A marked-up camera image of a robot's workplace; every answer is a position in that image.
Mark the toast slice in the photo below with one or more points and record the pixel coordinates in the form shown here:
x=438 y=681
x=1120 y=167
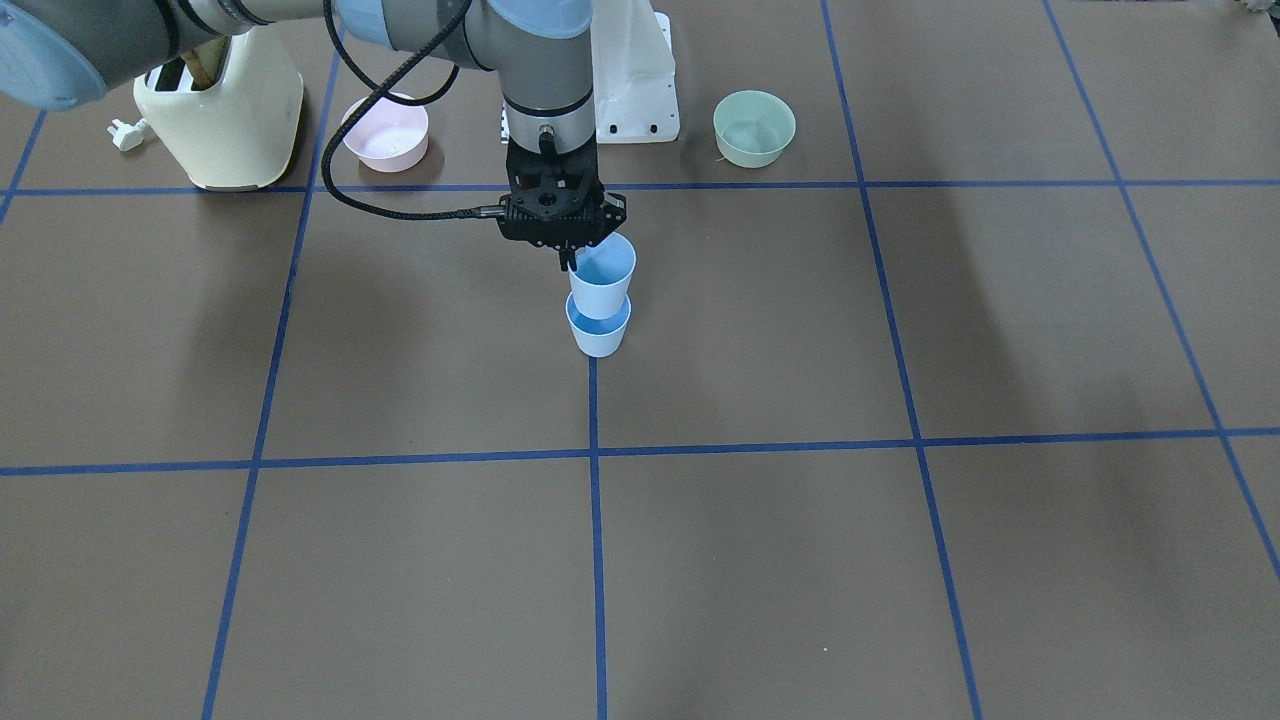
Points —
x=203 y=65

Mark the blue cup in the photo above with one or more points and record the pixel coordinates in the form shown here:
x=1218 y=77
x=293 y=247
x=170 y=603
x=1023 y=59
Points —
x=597 y=337
x=599 y=283

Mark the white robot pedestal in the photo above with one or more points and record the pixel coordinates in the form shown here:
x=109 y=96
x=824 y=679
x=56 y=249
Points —
x=634 y=73

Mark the pink bowl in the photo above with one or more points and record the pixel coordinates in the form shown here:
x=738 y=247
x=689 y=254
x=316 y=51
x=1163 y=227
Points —
x=390 y=137

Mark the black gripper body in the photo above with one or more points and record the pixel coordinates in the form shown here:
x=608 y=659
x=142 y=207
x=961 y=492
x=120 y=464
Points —
x=568 y=258

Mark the green bowl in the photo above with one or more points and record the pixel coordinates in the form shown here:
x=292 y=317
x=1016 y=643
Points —
x=753 y=128

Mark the cream toaster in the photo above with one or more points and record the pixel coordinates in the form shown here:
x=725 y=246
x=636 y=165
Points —
x=239 y=134

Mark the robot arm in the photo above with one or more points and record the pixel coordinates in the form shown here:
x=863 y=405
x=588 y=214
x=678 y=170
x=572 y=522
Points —
x=58 y=55

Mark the white power plug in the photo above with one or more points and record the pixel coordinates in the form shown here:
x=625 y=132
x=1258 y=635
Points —
x=127 y=136

